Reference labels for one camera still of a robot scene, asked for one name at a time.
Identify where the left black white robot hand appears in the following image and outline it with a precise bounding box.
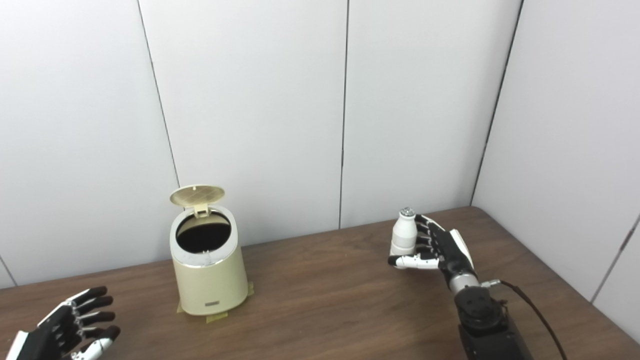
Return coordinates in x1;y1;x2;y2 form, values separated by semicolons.
5;286;121;360

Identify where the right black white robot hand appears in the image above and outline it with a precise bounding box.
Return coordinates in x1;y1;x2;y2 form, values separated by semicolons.
387;214;476;288

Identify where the small white plastic bottle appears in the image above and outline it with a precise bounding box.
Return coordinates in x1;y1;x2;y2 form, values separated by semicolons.
389;206;418;270

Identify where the cream-colored round bin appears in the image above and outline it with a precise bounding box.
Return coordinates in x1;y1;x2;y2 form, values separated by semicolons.
169;205;249;317

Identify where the cream round bin lid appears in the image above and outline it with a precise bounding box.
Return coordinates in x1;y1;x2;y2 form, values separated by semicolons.
169;184;226;218

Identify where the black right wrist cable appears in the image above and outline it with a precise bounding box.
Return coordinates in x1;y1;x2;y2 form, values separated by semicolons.
481;279;568;360

